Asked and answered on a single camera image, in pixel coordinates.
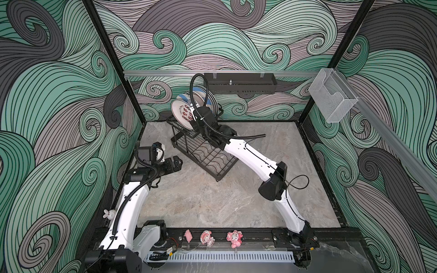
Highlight black wall mounted tray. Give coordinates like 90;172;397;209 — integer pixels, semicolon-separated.
204;73;278;94

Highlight small white bunny figurine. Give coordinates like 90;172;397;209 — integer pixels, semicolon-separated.
102;209;117;221

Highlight black corner frame post left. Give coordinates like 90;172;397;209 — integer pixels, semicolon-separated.
82;0;147;127

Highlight pink white round figurine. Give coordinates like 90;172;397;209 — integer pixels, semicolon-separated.
200;230;215;248

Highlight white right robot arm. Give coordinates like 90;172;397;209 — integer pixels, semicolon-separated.
189;105;319;251

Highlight blue striped plate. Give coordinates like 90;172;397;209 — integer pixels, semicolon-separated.
176;94;191;104
192;86;206;106

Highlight aluminium wall rail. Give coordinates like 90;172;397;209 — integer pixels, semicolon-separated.
123;69;319;78

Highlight clear acrylic wall box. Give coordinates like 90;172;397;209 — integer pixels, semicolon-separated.
308;68;358;124

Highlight pink plush figurine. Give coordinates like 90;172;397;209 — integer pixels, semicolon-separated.
226;230;243;249

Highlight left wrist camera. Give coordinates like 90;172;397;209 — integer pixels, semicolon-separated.
135;142;165;166

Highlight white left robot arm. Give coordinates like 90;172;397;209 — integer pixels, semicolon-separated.
79;156;183;273

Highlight white plate red Chinese characters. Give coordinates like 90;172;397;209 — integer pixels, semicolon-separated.
171;100;193;130

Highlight black corner frame post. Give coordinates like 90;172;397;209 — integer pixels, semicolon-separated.
82;0;147;127
298;0;375;127

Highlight black wire dish rack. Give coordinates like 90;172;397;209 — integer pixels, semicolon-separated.
166;115;239;182

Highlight black corner frame post right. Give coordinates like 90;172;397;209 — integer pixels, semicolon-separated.
298;0;375;127

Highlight small pink figurine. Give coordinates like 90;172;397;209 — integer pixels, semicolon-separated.
184;229;193;243

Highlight white slotted cable duct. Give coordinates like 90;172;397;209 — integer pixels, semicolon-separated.
145;251;295;263

